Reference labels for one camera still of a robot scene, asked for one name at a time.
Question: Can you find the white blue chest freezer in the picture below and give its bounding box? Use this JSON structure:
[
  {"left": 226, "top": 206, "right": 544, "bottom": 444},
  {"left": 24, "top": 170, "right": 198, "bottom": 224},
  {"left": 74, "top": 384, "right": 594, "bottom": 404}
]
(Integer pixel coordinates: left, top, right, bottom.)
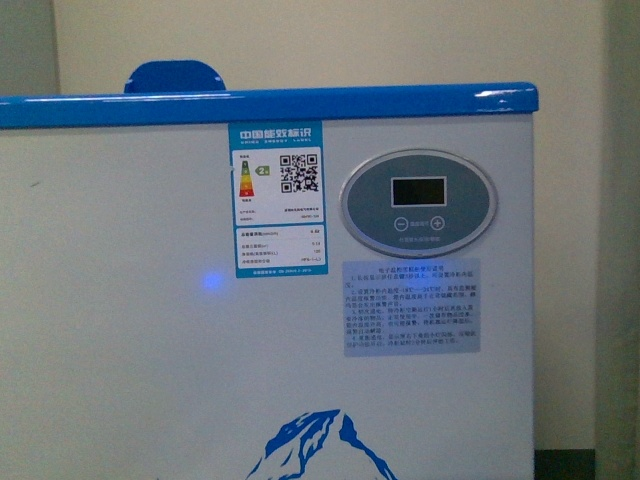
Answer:
[{"left": 1, "top": 82, "right": 538, "bottom": 479}]

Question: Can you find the blue energy label sticker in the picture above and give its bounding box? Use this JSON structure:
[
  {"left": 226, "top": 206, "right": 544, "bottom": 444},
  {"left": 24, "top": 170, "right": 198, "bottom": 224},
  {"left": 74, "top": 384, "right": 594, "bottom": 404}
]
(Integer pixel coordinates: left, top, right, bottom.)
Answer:
[{"left": 228, "top": 121, "right": 328, "bottom": 278}]

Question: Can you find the grey instruction sticker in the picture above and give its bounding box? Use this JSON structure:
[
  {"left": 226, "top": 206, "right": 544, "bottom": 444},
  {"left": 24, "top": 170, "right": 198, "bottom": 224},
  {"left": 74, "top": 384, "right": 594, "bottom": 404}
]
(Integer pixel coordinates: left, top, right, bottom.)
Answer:
[{"left": 342, "top": 258, "right": 481, "bottom": 357}]

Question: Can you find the oval grey control panel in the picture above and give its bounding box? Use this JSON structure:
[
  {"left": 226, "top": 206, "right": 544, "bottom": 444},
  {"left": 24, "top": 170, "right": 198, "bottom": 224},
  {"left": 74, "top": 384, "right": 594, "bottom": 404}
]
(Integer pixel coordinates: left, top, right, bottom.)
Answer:
[{"left": 340, "top": 149, "right": 498, "bottom": 259}]

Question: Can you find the blue freezer lid handle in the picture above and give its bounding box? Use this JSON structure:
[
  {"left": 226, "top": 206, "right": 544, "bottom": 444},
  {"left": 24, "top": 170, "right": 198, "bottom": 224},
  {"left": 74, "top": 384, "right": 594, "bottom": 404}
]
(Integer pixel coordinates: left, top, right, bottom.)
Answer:
[{"left": 124, "top": 59, "right": 226, "bottom": 94}]

